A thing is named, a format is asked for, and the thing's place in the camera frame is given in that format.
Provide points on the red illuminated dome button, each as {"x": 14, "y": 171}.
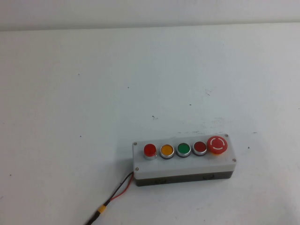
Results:
{"x": 150, "y": 150}

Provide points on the yellow round push button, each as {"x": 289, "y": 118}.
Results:
{"x": 167, "y": 150}

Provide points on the red mushroom emergency stop button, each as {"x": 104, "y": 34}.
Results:
{"x": 217, "y": 144}

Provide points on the green round push button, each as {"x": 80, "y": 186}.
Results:
{"x": 183, "y": 148}

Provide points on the dark red flat push button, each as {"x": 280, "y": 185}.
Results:
{"x": 200, "y": 147}

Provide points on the grey push-button control box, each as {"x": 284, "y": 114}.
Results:
{"x": 187, "y": 165}

